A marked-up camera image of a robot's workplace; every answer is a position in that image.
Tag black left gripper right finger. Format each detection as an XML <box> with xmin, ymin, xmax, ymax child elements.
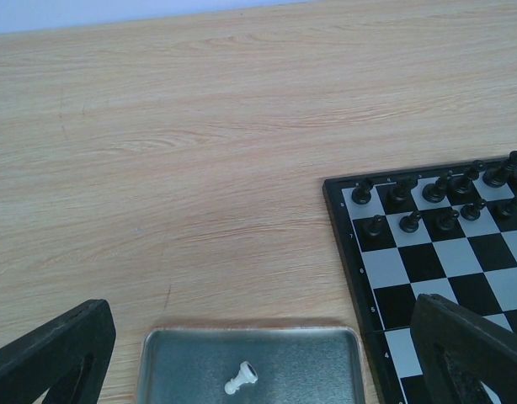
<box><xmin>410</xmin><ymin>294</ymin><xmax>517</xmax><ymax>403</ymax></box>

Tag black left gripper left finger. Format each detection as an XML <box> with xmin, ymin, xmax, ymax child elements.
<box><xmin>0</xmin><ymin>299</ymin><xmax>116</xmax><ymax>403</ymax></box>

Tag black white chess board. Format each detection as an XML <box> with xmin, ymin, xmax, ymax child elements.
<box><xmin>322</xmin><ymin>150</ymin><xmax>517</xmax><ymax>403</ymax></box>

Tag white chess piece in tray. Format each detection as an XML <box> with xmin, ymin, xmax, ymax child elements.
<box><xmin>224</xmin><ymin>361</ymin><xmax>258</xmax><ymax>396</ymax></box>

